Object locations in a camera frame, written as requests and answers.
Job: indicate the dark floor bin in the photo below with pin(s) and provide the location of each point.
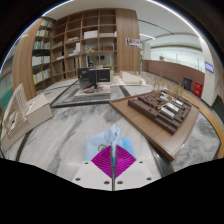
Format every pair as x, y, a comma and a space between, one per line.
187, 84

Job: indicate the beige cardboard building model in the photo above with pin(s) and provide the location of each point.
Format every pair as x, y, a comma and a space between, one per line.
36, 111

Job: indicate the dark bookshelf with books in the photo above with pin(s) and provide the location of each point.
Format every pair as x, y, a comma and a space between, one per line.
41, 60

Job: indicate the grey model base plate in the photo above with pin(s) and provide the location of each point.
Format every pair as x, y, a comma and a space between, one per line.
93, 97

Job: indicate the wall poster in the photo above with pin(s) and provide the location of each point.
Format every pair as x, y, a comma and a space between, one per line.
133, 42

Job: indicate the white building model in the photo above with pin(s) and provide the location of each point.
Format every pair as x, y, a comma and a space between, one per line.
130, 78

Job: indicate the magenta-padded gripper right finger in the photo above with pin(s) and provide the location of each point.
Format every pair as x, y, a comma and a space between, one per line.
133, 175

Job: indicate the dark brown building model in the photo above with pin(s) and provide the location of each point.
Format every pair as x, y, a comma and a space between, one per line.
156, 110

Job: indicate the wooden model base board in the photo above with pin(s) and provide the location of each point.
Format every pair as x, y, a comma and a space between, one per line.
150, 133

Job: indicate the light blue printed towel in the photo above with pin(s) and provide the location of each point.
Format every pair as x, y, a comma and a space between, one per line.
96, 143

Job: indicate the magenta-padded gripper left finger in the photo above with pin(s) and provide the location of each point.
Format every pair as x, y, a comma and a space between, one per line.
91, 175

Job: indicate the blue wall screen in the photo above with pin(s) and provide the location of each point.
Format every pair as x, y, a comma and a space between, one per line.
209, 67

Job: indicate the black box building model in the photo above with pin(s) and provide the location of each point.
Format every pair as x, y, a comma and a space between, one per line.
96, 76

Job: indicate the bookcase with coloured books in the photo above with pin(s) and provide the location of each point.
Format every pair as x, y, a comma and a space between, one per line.
5, 93

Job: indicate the red cabinet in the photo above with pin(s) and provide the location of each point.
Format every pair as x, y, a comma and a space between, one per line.
198, 89

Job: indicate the wooden cubby shelf unit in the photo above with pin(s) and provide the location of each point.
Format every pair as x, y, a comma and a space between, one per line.
90, 33

